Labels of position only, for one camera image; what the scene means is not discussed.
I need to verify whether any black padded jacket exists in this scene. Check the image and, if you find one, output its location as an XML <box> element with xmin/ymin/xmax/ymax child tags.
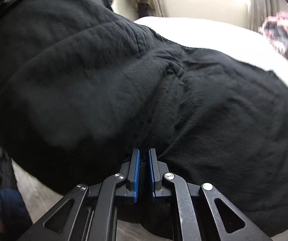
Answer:
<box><xmin>0</xmin><ymin>0</ymin><xmax>288</xmax><ymax>236</ymax></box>

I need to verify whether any grey quilted bedspread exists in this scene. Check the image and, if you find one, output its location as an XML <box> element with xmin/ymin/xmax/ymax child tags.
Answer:
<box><xmin>135</xmin><ymin>16</ymin><xmax>288</xmax><ymax>87</ymax></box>

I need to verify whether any grey star-pattern curtain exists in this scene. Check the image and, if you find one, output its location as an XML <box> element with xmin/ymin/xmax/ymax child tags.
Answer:
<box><xmin>248</xmin><ymin>0</ymin><xmax>288</xmax><ymax>32</ymax></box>

